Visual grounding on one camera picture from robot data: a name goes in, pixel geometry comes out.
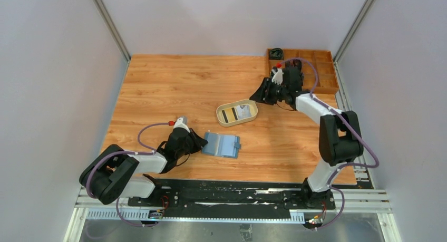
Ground blue card holder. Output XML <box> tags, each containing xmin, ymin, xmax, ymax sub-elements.
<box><xmin>201</xmin><ymin>132</ymin><xmax>241</xmax><ymax>159</ymax></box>

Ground white printed card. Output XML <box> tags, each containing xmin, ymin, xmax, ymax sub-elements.
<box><xmin>235</xmin><ymin>104</ymin><xmax>251</xmax><ymax>120</ymax></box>

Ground cream oval tray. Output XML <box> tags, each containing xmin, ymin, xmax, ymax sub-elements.
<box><xmin>216</xmin><ymin>99</ymin><xmax>258</xmax><ymax>127</ymax></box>

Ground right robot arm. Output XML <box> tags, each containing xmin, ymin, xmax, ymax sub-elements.
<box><xmin>250</xmin><ymin>66</ymin><xmax>364</xmax><ymax>206</ymax></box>

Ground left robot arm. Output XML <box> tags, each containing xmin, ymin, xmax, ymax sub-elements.
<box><xmin>79</xmin><ymin>128</ymin><xmax>208</xmax><ymax>205</ymax></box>

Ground gold card with black stripe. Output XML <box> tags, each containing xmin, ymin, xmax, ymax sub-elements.
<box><xmin>221</xmin><ymin>107</ymin><xmax>238</xmax><ymax>123</ymax></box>

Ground rolled dark belt centre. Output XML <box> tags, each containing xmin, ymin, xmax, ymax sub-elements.
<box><xmin>290</xmin><ymin>59</ymin><xmax>302</xmax><ymax>71</ymax></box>

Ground rolled dark belt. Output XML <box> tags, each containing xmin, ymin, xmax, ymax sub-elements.
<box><xmin>290</xmin><ymin>59</ymin><xmax>302</xmax><ymax>71</ymax></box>
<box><xmin>268</xmin><ymin>47</ymin><xmax>284</xmax><ymax>60</ymax></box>

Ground wooden compartment box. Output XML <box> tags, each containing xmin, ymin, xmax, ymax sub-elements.
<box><xmin>265</xmin><ymin>48</ymin><xmax>339</xmax><ymax>94</ymax></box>

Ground rolled dark belt top left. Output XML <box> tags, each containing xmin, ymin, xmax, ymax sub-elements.
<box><xmin>268</xmin><ymin>47</ymin><xmax>284</xmax><ymax>60</ymax></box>

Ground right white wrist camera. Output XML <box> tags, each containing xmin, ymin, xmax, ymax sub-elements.
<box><xmin>270</xmin><ymin>66</ymin><xmax>283</xmax><ymax>85</ymax></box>

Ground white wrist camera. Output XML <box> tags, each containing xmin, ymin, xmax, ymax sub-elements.
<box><xmin>270</xmin><ymin>66</ymin><xmax>283</xmax><ymax>85</ymax></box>
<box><xmin>173</xmin><ymin>116</ymin><xmax>190</xmax><ymax>133</ymax></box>

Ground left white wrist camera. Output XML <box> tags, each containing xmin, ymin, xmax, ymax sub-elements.
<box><xmin>173</xmin><ymin>116</ymin><xmax>190</xmax><ymax>133</ymax></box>

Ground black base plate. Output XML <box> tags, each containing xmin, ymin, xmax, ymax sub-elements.
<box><xmin>120</xmin><ymin>179</ymin><xmax>333</xmax><ymax>209</ymax></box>

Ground aluminium rail frame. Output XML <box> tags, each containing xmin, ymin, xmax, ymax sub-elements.
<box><xmin>75</xmin><ymin>189</ymin><xmax>392</xmax><ymax>224</ymax></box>

